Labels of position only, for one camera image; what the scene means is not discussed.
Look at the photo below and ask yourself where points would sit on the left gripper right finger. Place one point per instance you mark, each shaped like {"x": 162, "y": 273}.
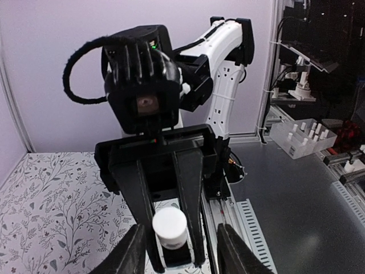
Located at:
{"x": 234, "y": 256}

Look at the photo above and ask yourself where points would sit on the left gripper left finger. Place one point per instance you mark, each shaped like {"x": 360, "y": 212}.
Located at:
{"x": 128, "y": 257}

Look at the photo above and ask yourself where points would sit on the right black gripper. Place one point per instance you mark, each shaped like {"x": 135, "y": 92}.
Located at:
{"x": 171, "y": 165}

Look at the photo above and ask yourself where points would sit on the white capped nail polish bottle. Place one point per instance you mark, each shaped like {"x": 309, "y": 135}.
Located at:
{"x": 170, "y": 227}

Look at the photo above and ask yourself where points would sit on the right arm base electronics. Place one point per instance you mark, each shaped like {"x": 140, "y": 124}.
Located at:
{"x": 228, "y": 170}

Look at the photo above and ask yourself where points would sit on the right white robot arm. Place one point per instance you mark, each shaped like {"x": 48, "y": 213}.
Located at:
{"x": 211, "y": 70}

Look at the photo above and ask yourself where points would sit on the floral patterned table mat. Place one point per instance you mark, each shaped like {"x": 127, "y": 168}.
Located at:
{"x": 57, "y": 215}

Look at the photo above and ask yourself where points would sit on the clear bin of bottles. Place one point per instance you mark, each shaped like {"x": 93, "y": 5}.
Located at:
{"x": 301, "y": 138}

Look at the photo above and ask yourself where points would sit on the red and black object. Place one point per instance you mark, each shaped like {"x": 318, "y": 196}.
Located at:
{"x": 349, "y": 137}

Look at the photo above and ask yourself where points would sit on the right aluminium frame post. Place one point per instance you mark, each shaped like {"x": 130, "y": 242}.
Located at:
{"x": 276, "y": 16}

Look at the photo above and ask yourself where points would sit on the aluminium frame post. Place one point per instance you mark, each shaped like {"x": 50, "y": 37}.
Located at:
{"x": 13, "y": 107}
{"x": 276, "y": 16}

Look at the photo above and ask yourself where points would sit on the left aluminium frame post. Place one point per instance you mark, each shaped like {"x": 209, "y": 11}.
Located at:
{"x": 13, "y": 107}

